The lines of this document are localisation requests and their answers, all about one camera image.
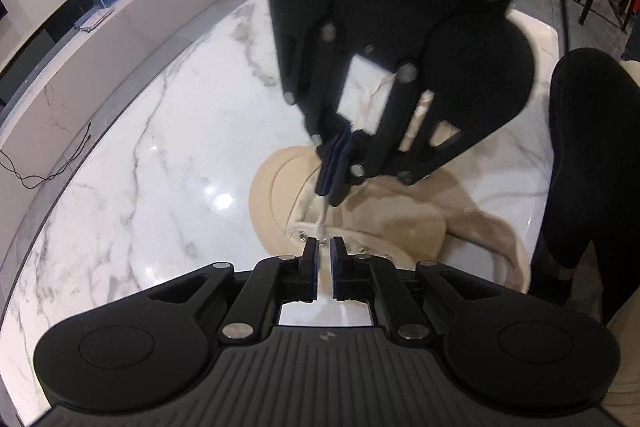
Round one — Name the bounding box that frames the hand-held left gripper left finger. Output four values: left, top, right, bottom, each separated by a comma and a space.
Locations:
142, 237, 321, 344

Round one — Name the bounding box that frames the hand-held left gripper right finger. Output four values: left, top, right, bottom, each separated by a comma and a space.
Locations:
330, 236, 506, 344

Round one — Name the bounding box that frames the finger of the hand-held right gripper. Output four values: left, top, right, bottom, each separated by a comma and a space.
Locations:
276, 21, 353, 198
327, 62, 496, 208

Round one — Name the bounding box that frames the white shoelace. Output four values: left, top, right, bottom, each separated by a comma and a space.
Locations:
312, 122, 363, 244

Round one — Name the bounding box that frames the beige canvas shoe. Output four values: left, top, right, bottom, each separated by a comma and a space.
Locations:
248, 74, 532, 295

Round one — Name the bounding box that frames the long white marble cabinet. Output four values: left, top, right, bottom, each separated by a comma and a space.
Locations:
0, 0, 251, 152

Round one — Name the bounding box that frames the white flat device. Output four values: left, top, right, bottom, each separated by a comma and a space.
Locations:
74, 7, 115, 32

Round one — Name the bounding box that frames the beige sofa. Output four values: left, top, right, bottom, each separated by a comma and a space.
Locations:
602, 292, 640, 427

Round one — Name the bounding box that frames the thin black cable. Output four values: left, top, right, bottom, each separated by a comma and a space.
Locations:
0, 122, 93, 190

